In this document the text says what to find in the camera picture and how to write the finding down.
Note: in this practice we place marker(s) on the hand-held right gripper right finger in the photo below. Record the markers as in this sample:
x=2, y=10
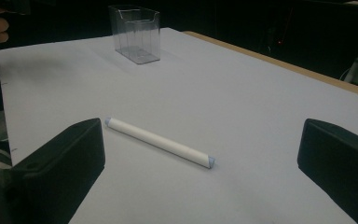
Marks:
x=341, y=161

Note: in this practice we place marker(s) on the white pen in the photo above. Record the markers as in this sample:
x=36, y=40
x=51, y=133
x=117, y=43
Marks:
x=158, y=141

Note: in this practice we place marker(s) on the clear plastic holder box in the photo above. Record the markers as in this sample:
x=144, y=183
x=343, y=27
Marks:
x=135, y=34

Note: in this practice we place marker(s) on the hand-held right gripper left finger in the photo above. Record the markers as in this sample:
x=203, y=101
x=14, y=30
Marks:
x=59, y=168

